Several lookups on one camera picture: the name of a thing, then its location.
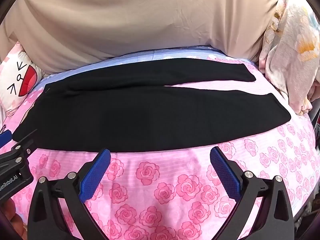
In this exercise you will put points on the black pants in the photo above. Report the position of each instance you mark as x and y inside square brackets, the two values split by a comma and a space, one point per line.
[150, 117]

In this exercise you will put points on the pink rose bedsheet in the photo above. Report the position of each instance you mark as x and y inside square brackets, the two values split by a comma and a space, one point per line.
[175, 180]

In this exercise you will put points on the pale floral blanket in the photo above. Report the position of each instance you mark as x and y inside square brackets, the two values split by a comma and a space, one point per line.
[290, 50]

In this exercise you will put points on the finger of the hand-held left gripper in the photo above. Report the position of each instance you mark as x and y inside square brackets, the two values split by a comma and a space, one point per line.
[18, 152]
[5, 136]

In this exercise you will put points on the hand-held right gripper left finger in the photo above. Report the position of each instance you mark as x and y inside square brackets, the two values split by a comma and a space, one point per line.
[93, 177]

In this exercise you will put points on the person's left hand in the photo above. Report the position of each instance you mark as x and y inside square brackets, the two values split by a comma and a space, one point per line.
[10, 211]

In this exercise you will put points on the cartoon face pillow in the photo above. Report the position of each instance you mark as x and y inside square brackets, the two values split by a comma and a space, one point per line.
[17, 80]

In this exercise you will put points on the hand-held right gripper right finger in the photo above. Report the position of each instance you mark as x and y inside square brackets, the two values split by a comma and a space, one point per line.
[225, 175]

